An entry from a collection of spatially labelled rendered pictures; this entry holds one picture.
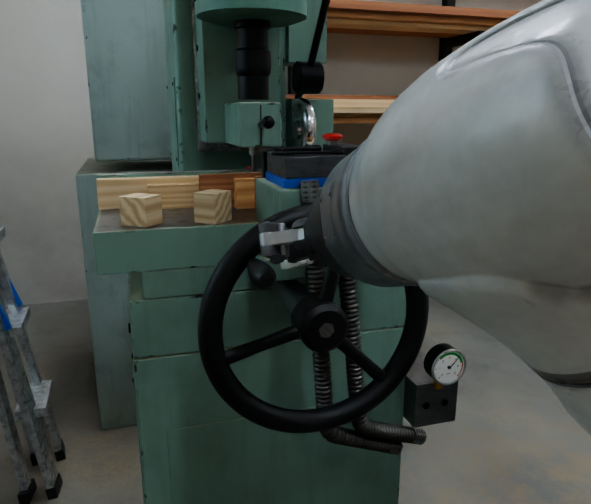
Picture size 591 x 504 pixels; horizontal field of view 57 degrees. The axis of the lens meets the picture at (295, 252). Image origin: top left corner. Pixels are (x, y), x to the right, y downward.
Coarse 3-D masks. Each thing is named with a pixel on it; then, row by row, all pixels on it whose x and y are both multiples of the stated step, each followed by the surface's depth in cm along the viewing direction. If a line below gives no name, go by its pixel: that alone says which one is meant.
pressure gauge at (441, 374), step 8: (440, 344) 87; (448, 344) 88; (432, 352) 86; (440, 352) 85; (448, 352) 85; (456, 352) 86; (424, 360) 87; (432, 360) 85; (440, 360) 85; (448, 360) 86; (464, 360) 86; (424, 368) 88; (432, 368) 85; (440, 368) 86; (456, 368) 87; (464, 368) 87; (432, 376) 85; (440, 376) 86; (448, 376) 86; (456, 376) 87; (440, 384) 86; (448, 384) 87
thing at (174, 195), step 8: (152, 184) 88; (160, 184) 88; (168, 184) 88; (176, 184) 88; (184, 184) 89; (192, 184) 89; (152, 192) 87; (160, 192) 88; (168, 192) 88; (176, 192) 88; (184, 192) 89; (192, 192) 89; (168, 200) 88; (176, 200) 89; (184, 200) 89; (192, 200) 90; (168, 208) 89
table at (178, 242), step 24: (120, 216) 82; (168, 216) 82; (192, 216) 82; (240, 216) 82; (96, 240) 72; (120, 240) 73; (144, 240) 74; (168, 240) 74; (192, 240) 75; (216, 240) 76; (96, 264) 73; (120, 264) 73; (144, 264) 74; (168, 264) 75; (192, 264) 76; (216, 264) 77
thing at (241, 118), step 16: (224, 112) 97; (240, 112) 84; (256, 112) 85; (272, 112) 86; (240, 128) 85; (256, 128) 86; (272, 128) 87; (240, 144) 86; (256, 144) 86; (272, 144) 87
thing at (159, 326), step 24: (360, 288) 85; (384, 288) 86; (144, 312) 76; (168, 312) 77; (192, 312) 78; (240, 312) 80; (264, 312) 81; (288, 312) 82; (360, 312) 86; (384, 312) 87; (144, 336) 77; (168, 336) 78; (192, 336) 79; (240, 336) 81
